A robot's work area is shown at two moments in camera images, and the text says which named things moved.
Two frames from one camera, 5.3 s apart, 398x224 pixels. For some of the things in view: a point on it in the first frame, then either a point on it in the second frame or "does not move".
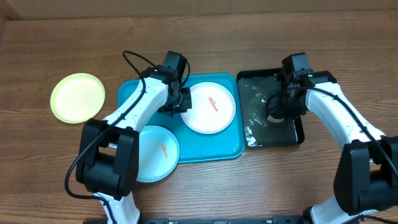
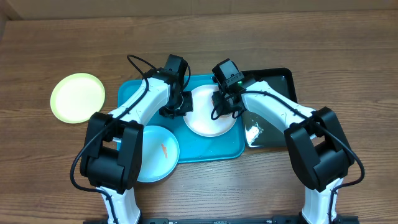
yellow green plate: [77, 98] does not move
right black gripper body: [277, 112] to [226, 107]
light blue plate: [158, 154] does not move
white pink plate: [213, 108] does not move
